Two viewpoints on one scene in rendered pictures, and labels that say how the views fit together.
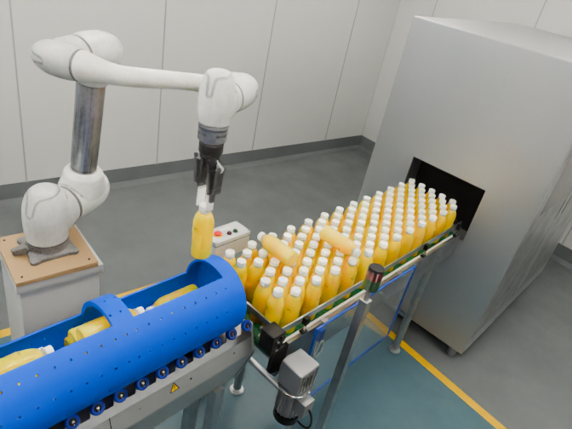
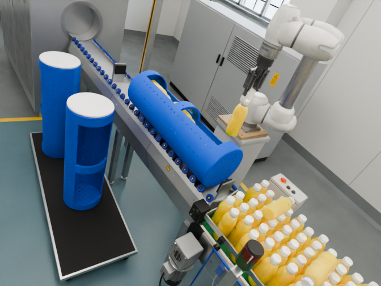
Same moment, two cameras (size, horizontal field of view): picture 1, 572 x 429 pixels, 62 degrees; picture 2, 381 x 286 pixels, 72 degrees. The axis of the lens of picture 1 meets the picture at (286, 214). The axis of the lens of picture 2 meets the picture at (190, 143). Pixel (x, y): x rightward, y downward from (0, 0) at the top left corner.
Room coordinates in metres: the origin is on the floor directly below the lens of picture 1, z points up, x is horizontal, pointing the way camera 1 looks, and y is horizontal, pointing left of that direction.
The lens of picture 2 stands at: (1.20, -0.97, 1.95)
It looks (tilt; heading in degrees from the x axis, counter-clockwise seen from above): 35 degrees down; 92
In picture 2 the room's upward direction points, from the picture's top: 21 degrees clockwise
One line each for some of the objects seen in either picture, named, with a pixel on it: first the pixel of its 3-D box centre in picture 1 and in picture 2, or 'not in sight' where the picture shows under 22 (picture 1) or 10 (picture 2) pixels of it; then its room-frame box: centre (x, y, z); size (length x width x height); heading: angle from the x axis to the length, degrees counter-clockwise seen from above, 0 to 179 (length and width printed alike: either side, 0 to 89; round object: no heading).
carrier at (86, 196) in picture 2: not in sight; (86, 156); (0.49, 0.35, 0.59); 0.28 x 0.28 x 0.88
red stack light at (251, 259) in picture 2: (374, 273); (252, 252); (1.51, -0.38, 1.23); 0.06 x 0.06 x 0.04
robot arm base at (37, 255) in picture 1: (42, 243); (245, 120); (1.48, 0.91, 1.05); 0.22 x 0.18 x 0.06; 138
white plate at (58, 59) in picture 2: not in sight; (60, 59); (0.00, 0.74, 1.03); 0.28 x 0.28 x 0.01
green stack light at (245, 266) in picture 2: (371, 283); (246, 259); (1.51, -0.38, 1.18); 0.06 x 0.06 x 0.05
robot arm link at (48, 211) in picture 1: (47, 211); (255, 107); (1.49, 0.90, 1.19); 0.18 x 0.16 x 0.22; 166
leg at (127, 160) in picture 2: not in sight; (128, 155); (0.64, 0.84, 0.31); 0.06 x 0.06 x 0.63; 52
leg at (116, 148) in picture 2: not in sight; (114, 158); (0.56, 0.73, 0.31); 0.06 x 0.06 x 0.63; 52
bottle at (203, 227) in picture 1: (203, 231); (237, 118); (1.34, 0.26, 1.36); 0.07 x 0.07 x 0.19
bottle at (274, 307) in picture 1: (273, 311); (223, 212); (1.44, -0.03, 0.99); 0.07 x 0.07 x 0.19
